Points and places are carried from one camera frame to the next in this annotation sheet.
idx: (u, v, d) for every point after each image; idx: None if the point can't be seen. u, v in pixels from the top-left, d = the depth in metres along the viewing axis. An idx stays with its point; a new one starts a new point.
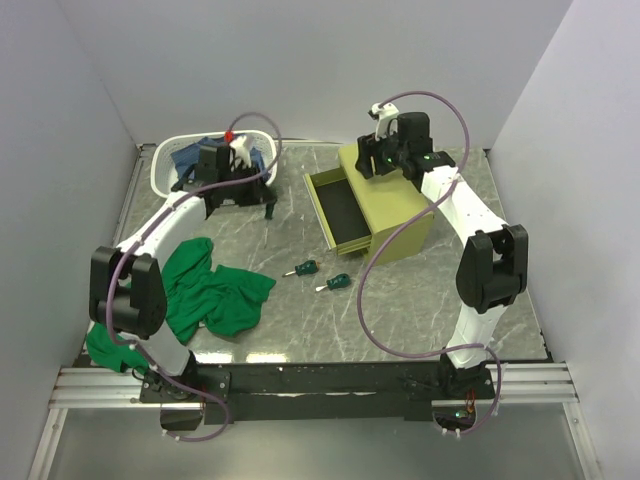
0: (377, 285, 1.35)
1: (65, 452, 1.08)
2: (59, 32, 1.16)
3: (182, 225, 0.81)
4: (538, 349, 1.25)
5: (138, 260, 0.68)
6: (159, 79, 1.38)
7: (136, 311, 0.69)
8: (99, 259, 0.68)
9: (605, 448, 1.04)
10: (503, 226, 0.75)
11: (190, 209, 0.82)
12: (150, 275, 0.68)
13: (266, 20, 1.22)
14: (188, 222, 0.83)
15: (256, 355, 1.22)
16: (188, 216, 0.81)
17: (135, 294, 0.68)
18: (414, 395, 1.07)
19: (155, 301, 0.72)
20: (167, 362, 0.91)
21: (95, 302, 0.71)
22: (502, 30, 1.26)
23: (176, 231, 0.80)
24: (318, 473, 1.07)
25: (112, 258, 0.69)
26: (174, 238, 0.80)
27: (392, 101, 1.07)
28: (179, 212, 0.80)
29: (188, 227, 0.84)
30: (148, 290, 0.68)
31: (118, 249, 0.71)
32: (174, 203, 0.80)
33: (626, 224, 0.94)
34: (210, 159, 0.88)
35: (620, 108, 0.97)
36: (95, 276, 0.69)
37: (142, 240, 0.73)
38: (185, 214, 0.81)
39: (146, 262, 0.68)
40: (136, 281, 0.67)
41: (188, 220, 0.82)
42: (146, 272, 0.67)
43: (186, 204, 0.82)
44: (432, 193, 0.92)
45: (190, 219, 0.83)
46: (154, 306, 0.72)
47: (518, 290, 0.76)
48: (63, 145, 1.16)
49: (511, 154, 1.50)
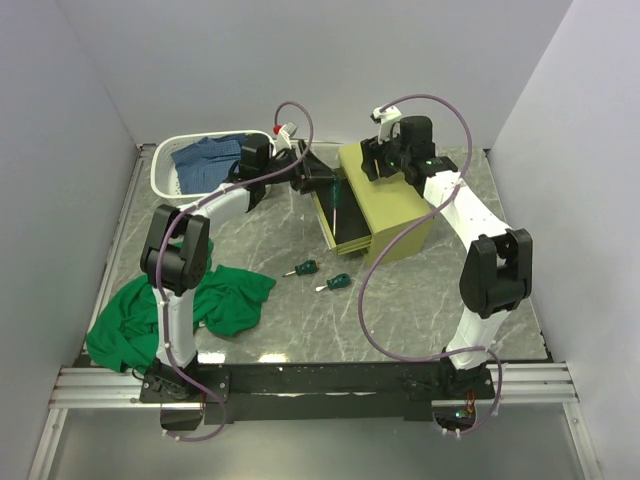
0: (377, 285, 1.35)
1: (65, 451, 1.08)
2: (58, 32, 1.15)
3: (226, 211, 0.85)
4: (538, 349, 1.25)
5: (194, 219, 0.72)
6: (159, 80, 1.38)
7: (184, 266, 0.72)
8: (162, 211, 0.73)
9: (606, 448, 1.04)
10: (507, 230, 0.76)
11: (237, 196, 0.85)
12: (202, 233, 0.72)
13: (266, 20, 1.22)
14: (231, 209, 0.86)
15: (266, 355, 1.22)
16: (234, 201, 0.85)
17: (186, 250, 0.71)
18: (414, 394, 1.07)
19: (201, 261, 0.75)
20: (181, 344, 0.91)
21: (147, 251, 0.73)
22: (502, 31, 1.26)
23: (221, 214, 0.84)
24: (318, 473, 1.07)
25: (171, 214, 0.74)
26: (219, 218, 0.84)
27: (395, 104, 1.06)
28: (227, 197, 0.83)
29: (229, 214, 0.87)
30: (198, 247, 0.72)
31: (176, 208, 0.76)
32: (227, 187, 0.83)
33: (627, 224, 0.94)
34: (249, 159, 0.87)
35: (620, 108, 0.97)
36: (153, 227, 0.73)
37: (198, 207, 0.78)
38: (231, 201, 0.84)
39: (200, 221, 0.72)
40: (189, 237, 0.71)
41: (231, 208, 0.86)
42: (200, 229, 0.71)
43: (234, 192, 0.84)
44: (435, 198, 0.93)
45: (234, 207, 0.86)
46: (200, 266, 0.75)
47: (523, 295, 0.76)
48: (63, 145, 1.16)
49: (511, 154, 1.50)
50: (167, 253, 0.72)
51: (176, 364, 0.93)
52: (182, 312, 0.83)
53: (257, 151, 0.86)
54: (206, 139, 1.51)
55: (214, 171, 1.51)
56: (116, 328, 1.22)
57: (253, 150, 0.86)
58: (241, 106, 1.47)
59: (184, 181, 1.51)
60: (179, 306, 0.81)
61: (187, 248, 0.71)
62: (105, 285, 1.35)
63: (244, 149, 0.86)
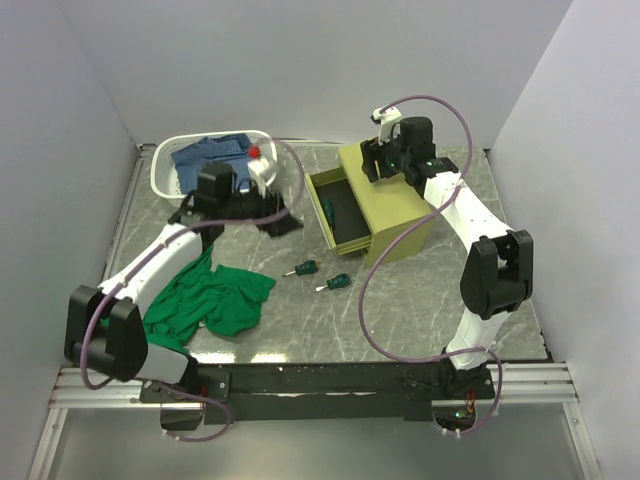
0: (377, 285, 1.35)
1: (65, 451, 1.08)
2: (58, 32, 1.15)
3: (174, 262, 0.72)
4: (538, 349, 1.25)
5: (118, 305, 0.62)
6: (159, 80, 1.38)
7: (112, 359, 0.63)
8: (78, 299, 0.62)
9: (606, 449, 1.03)
10: (507, 232, 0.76)
11: (185, 245, 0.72)
12: (129, 319, 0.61)
13: (266, 21, 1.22)
14: (178, 261, 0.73)
15: (260, 355, 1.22)
16: (183, 251, 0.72)
17: (111, 341, 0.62)
18: (414, 395, 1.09)
19: (135, 345, 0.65)
20: (162, 374, 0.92)
21: (70, 344, 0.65)
22: (502, 30, 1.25)
23: (165, 270, 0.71)
24: (317, 473, 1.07)
25: (91, 299, 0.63)
26: (164, 277, 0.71)
27: (395, 105, 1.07)
28: (172, 249, 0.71)
29: (179, 265, 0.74)
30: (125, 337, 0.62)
31: (99, 289, 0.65)
32: (168, 238, 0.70)
33: (627, 224, 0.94)
34: (206, 189, 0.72)
35: (621, 108, 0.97)
36: (73, 317, 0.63)
37: (126, 281, 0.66)
38: (176, 254, 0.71)
39: (126, 309, 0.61)
40: (113, 330, 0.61)
41: (180, 258, 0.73)
42: (125, 319, 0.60)
43: (180, 240, 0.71)
44: (435, 199, 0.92)
45: (184, 256, 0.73)
46: (132, 352, 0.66)
47: (524, 297, 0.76)
48: (63, 146, 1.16)
49: (511, 154, 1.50)
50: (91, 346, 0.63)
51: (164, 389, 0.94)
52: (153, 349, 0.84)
53: (216, 180, 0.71)
54: (206, 139, 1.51)
55: None
56: None
57: (212, 180, 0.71)
58: (240, 106, 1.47)
59: (184, 181, 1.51)
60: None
61: (112, 342, 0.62)
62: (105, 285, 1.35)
63: (202, 177, 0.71)
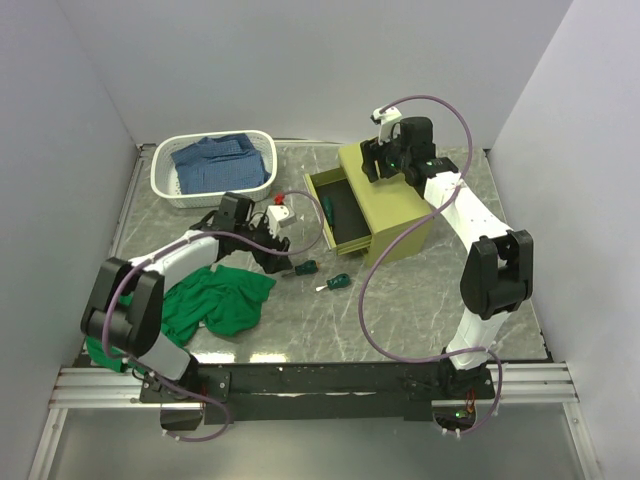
0: (377, 285, 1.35)
1: (65, 451, 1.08)
2: (58, 32, 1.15)
3: (191, 259, 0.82)
4: (538, 349, 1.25)
5: (146, 276, 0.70)
6: (159, 80, 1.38)
7: (130, 328, 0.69)
8: (110, 268, 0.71)
9: (606, 448, 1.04)
10: (507, 232, 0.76)
11: (203, 246, 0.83)
12: (154, 291, 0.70)
13: (266, 21, 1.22)
14: (195, 259, 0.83)
15: (258, 355, 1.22)
16: (201, 251, 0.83)
17: (134, 309, 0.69)
18: (414, 395, 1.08)
19: (152, 321, 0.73)
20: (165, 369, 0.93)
21: (90, 312, 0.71)
22: (503, 30, 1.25)
23: (184, 263, 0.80)
24: (317, 473, 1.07)
25: (120, 270, 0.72)
26: (182, 269, 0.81)
27: (395, 105, 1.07)
28: (193, 246, 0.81)
29: (195, 264, 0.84)
30: (147, 307, 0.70)
31: (128, 263, 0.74)
32: (191, 236, 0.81)
33: (627, 225, 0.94)
34: (230, 208, 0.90)
35: (621, 108, 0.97)
36: (100, 284, 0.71)
37: (154, 259, 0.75)
38: (195, 251, 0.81)
39: (152, 279, 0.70)
40: (138, 296, 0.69)
41: (197, 256, 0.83)
42: (151, 288, 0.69)
43: (200, 240, 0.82)
44: (435, 199, 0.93)
45: (200, 256, 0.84)
46: (149, 327, 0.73)
47: (524, 297, 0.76)
48: (63, 145, 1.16)
49: (511, 154, 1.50)
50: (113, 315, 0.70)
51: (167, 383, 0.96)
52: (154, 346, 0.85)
53: (238, 203, 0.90)
54: (206, 139, 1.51)
55: (214, 172, 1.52)
56: None
57: (235, 202, 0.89)
58: (240, 106, 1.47)
59: (184, 181, 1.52)
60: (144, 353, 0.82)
61: (134, 310, 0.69)
62: None
63: (226, 199, 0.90)
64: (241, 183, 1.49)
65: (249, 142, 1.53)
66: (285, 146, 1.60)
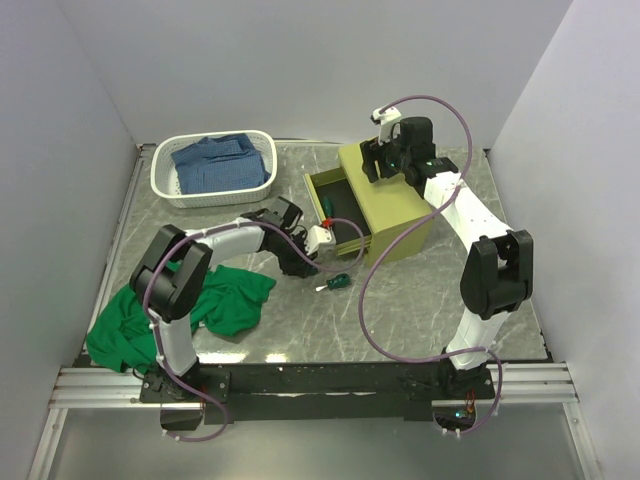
0: (377, 285, 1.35)
1: (65, 451, 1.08)
2: (58, 32, 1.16)
3: (236, 243, 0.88)
4: (538, 349, 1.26)
5: (196, 246, 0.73)
6: (159, 80, 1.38)
7: (172, 291, 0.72)
8: (167, 232, 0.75)
9: (606, 449, 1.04)
10: (507, 232, 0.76)
11: (249, 234, 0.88)
12: (202, 262, 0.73)
13: (266, 21, 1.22)
14: (239, 243, 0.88)
15: (274, 355, 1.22)
16: (246, 237, 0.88)
17: (179, 275, 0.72)
18: (414, 395, 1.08)
19: (192, 294, 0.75)
20: (176, 357, 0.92)
21: (140, 269, 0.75)
22: (502, 31, 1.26)
23: (228, 245, 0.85)
24: (317, 472, 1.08)
25: (174, 237, 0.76)
26: (226, 249, 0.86)
27: (395, 105, 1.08)
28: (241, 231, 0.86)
29: (239, 248, 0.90)
30: (193, 276, 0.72)
31: (183, 232, 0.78)
32: (242, 222, 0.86)
33: (626, 225, 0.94)
34: (280, 208, 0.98)
35: (621, 109, 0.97)
36: (155, 245, 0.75)
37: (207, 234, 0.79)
38: (241, 236, 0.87)
39: (201, 250, 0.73)
40: (187, 262, 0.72)
41: (243, 240, 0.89)
42: (199, 258, 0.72)
43: (248, 228, 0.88)
44: (435, 199, 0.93)
45: (245, 241, 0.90)
46: (190, 297, 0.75)
47: (524, 297, 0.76)
48: (63, 145, 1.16)
49: (511, 154, 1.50)
50: (159, 276, 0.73)
51: (172, 376, 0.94)
52: (174, 333, 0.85)
53: (289, 205, 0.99)
54: (206, 139, 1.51)
55: (214, 172, 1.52)
56: (116, 327, 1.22)
57: (288, 204, 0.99)
58: (241, 106, 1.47)
59: (184, 181, 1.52)
60: (169, 329, 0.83)
61: (180, 276, 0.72)
62: (106, 285, 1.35)
63: (279, 200, 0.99)
64: (241, 182, 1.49)
65: (249, 142, 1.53)
66: (285, 145, 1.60)
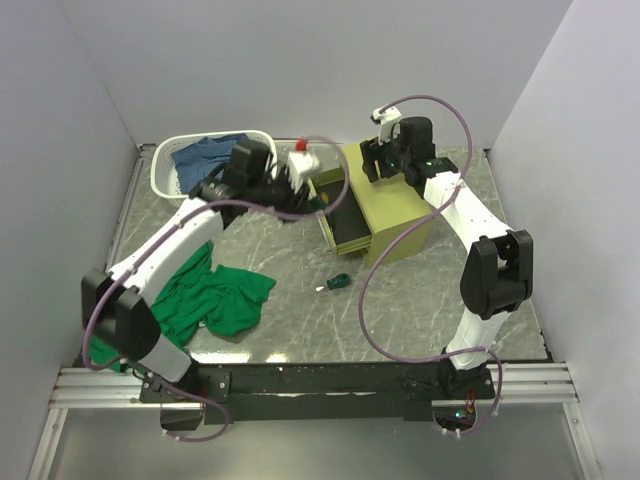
0: (377, 285, 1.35)
1: (65, 451, 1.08)
2: (57, 32, 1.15)
3: (189, 243, 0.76)
4: (538, 349, 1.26)
5: (125, 294, 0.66)
6: (159, 81, 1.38)
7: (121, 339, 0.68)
8: (89, 283, 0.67)
9: (606, 449, 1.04)
10: (507, 232, 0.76)
11: (200, 225, 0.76)
12: (136, 308, 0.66)
13: (266, 21, 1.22)
14: (193, 242, 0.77)
15: (274, 355, 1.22)
16: (197, 232, 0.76)
17: (118, 322, 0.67)
18: (414, 395, 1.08)
19: (143, 328, 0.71)
20: (163, 370, 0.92)
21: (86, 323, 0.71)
22: (503, 30, 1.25)
23: (178, 252, 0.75)
24: (317, 473, 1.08)
25: (101, 284, 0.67)
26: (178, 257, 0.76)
27: (395, 105, 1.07)
28: (187, 230, 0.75)
29: (196, 243, 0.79)
30: (132, 323, 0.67)
31: (110, 275, 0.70)
32: (182, 220, 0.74)
33: (627, 224, 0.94)
34: (242, 162, 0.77)
35: (621, 109, 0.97)
36: (86, 297, 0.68)
37: (135, 268, 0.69)
38: (191, 235, 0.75)
39: (132, 298, 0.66)
40: (120, 314, 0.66)
41: (195, 237, 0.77)
42: (132, 307, 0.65)
43: (195, 221, 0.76)
44: (435, 198, 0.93)
45: (199, 236, 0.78)
46: (141, 332, 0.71)
47: (524, 297, 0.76)
48: (62, 145, 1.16)
49: (511, 154, 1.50)
50: (102, 325, 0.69)
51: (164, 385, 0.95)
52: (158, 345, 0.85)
53: (252, 155, 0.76)
54: (206, 139, 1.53)
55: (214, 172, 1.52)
56: None
57: (248, 152, 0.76)
58: (241, 106, 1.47)
59: (184, 182, 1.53)
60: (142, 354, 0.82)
61: (120, 324, 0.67)
62: None
63: (238, 151, 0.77)
64: None
65: None
66: (285, 146, 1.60)
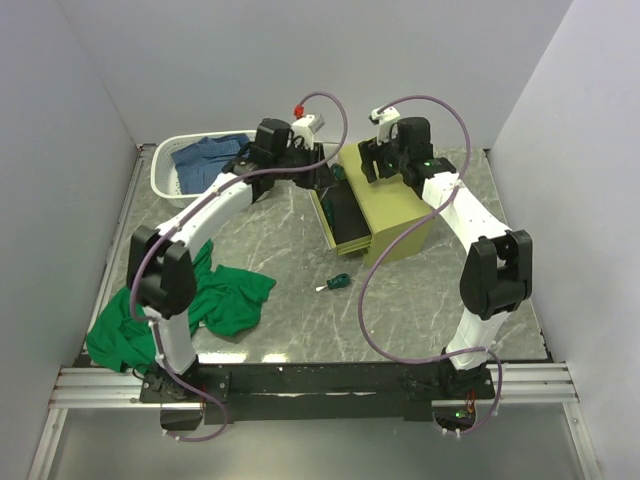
0: (377, 285, 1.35)
1: (65, 451, 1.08)
2: (58, 31, 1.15)
3: (222, 210, 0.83)
4: (538, 349, 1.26)
5: (173, 246, 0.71)
6: (159, 80, 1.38)
7: (163, 292, 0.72)
8: (139, 237, 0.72)
9: (606, 449, 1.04)
10: (506, 232, 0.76)
11: (234, 195, 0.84)
12: (182, 261, 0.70)
13: (266, 21, 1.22)
14: (227, 209, 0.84)
15: (273, 355, 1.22)
16: (231, 201, 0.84)
17: (164, 275, 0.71)
18: (414, 395, 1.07)
19: (184, 285, 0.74)
20: (176, 356, 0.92)
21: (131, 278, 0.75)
22: (503, 30, 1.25)
23: (212, 219, 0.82)
24: (317, 473, 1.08)
25: (150, 238, 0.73)
26: (213, 222, 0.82)
27: (393, 105, 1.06)
28: (224, 197, 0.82)
29: (230, 211, 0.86)
30: (177, 276, 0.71)
31: (157, 231, 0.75)
32: (220, 187, 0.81)
33: (627, 224, 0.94)
34: (266, 140, 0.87)
35: (621, 109, 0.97)
36: (134, 251, 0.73)
37: (180, 225, 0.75)
38: (227, 201, 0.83)
39: (179, 250, 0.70)
40: (166, 264, 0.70)
41: (230, 205, 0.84)
42: (178, 258, 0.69)
43: (231, 190, 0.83)
44: (434, 198, 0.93)
45: (233, 204, 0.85)
46: (183, 290, 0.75)
47: (523, 297, 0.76)
48: (63, 145, 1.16)
49: (511, 154, 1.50)
50: (146, 279, 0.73)
51: (172, 373, 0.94)
52: (173, 330, 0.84)
53: (275, 134, 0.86)
54: (206, 139, 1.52)
55: (214, 172, 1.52)
56: (116, 328, 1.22)
57: (271, 132, 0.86)
58: (241, 106, 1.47)
59: (184, 182, 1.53)
60: (168, 326, 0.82)
61: (165, 277, 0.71)
62: (105, 285, 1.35)
63: (262, 130, 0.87)
64: None
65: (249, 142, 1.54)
66: None
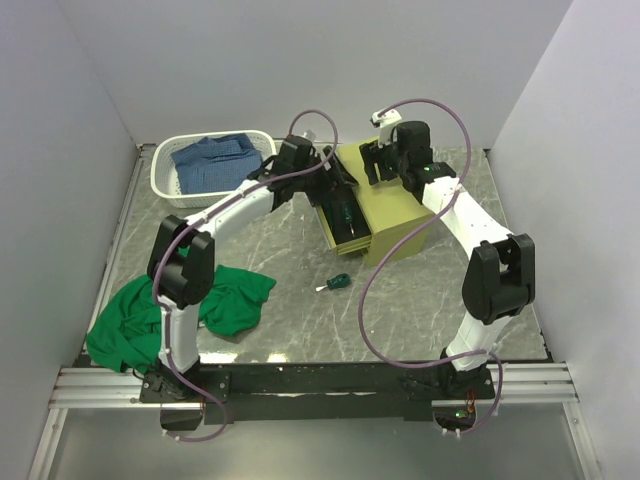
0: (377, 285, 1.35)
1: (65, 451, 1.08)
2: (58, 31, 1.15)
3: (245, 214, 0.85)
4: (538, 349, 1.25)
5: (199, 236, 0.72)
6: (159, 80, 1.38)
7: (182, 281, 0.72)
8: (169, 224, 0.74)
9: (606, 449, 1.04)
10: (508, 235, 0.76)
11: (258, 199, 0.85)
12: (205, 253, 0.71)
13: (266, 21, 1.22)
14: (249, 213, 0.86)
15: (276, 355, 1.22)
16: (253, 205, 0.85)
17: (186, 265, 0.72)
18: (414, 394, 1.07)
19: (205, 278, 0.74)
20: (181, 351, 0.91)
21: (153, 264, 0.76)
22: (503, 30, 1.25)
23: (235, 222, 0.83)
24: (317, 473, 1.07)
25: (177, 227, 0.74)
26: (234, 226, 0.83)
27: (394, 109, 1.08)
28: (248, 200, 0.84)
29: (250, 217, 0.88)
30: (198, 266, 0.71)
31: (185, 221, 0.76)
32: (246, 190, 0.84)
33: (628, 225, 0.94)
34: (289, 154, 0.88)
35: (620, 109, 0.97)
36: (162, 239, 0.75)
37: (207, 218, 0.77)
38: (251, 204, 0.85)
39: (205, 240, 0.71)
40: (190, 253, 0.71)
41: (252, 209, 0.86)
42: (202, 248, 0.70)
43: (255, 194, 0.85)
44: (434, 204, 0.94)
45: (255, 209, 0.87)
46: (203, 281, 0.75)
47: (526, 301, 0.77)
48: (62, 145, 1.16)
49: (511, 154, 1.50)
50: (167, 267, 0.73)
51: (175, 369, 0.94)
52: (184, 323, 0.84)
53: (297, 148, 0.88)
54: (206, 139, 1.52)
55: (214, 172, 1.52)
56: (116, 328, 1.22)
57: (295, 146, 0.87)
58: (241, 106, 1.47)
59: (184, 182, 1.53)
60: (181, 318, 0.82)
61: (187, 266, 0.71)
62: (105, 285, 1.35)
63: (285, 145, 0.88)
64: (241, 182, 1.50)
65: (249, 142, 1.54)
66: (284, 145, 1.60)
